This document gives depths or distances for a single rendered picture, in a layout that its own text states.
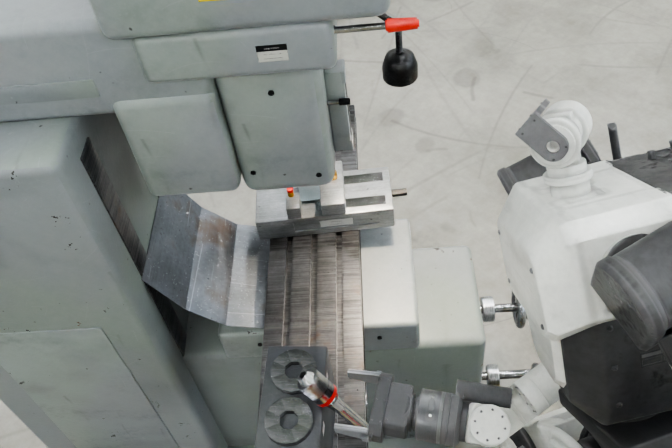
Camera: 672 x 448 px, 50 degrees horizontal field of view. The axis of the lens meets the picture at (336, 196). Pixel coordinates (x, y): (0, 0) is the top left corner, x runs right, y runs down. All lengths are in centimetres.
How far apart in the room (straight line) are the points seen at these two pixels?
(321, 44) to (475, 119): 240
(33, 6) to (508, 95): 272
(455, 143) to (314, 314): 186
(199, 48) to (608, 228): 70
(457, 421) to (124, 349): 86
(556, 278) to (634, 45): 326
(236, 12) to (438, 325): 106
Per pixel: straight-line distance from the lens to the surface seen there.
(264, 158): 141
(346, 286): 174
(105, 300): 163
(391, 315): 178
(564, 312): 91
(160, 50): 124
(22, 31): 131
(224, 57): 123
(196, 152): 139
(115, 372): 190
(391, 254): 189
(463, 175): 328
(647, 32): 421
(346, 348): 165
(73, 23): 127
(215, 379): 204
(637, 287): 77
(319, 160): 141
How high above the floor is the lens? 239
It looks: 48 degrees down
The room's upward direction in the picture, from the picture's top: 9 degrees counter-clockwise
